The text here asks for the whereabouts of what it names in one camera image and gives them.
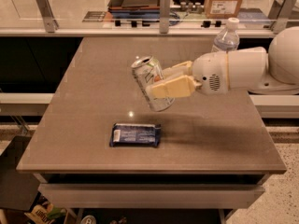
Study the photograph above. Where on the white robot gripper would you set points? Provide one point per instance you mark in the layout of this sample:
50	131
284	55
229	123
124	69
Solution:
210	71

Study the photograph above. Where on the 7up soda can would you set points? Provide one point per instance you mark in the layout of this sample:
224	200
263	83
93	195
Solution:
147	70

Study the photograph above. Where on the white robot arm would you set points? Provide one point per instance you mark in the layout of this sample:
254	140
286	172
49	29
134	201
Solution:
264	71

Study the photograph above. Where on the can under table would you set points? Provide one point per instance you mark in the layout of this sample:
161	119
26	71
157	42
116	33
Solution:
88	220

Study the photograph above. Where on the clear plastic water bottle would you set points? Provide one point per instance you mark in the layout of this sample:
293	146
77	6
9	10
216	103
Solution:
227	39

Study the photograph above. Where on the blue snack bar wrapper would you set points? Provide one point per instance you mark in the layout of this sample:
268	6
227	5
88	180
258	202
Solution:
129	134

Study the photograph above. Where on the cardboard box with label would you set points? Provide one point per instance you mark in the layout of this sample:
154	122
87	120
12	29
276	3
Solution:
222	9

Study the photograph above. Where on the snack bag under table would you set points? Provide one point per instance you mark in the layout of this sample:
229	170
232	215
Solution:
47	213

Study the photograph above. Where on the middle metal railing post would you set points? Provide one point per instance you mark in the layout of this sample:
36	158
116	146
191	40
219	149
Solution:
164	16

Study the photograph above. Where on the metal railing post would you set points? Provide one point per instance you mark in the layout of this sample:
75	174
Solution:
50	24
279	15
164	16

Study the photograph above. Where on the right metal railing post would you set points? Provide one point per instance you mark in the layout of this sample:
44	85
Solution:
279	15

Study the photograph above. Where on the left metal railing post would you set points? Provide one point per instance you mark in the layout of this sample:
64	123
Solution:
50	24

